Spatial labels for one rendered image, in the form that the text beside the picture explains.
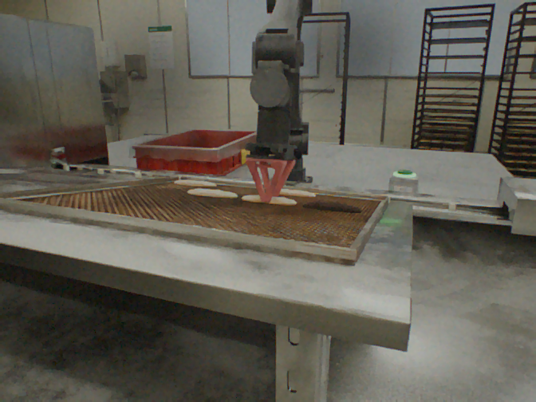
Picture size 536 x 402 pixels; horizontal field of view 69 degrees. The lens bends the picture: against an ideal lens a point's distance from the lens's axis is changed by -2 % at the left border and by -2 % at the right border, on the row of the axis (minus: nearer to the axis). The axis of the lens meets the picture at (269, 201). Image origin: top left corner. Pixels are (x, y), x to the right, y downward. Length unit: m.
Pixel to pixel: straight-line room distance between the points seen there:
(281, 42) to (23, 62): 0.86
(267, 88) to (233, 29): 5.31
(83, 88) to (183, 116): 4.89
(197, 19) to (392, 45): 2.73
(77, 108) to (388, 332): 1.32
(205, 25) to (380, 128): 2.85
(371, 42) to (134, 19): 3.56
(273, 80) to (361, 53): 4.78
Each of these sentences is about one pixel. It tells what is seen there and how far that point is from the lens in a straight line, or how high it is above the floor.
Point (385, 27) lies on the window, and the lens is 5.36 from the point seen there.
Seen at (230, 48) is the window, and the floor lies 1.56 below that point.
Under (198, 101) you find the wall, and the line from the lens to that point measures 6.16.
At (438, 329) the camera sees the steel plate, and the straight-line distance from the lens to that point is 0.58.
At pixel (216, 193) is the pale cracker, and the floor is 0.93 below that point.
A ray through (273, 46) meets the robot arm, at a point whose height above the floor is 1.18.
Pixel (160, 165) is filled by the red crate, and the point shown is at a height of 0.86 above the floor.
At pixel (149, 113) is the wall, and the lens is 6.68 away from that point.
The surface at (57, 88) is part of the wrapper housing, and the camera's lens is 1.42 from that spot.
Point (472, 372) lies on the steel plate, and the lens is 0.52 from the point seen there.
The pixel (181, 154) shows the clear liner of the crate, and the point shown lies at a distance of 1.29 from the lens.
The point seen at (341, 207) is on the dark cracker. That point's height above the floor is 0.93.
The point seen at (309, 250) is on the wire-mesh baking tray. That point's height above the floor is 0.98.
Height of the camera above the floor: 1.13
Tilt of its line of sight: 17 degrees down
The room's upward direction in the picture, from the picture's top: straight up
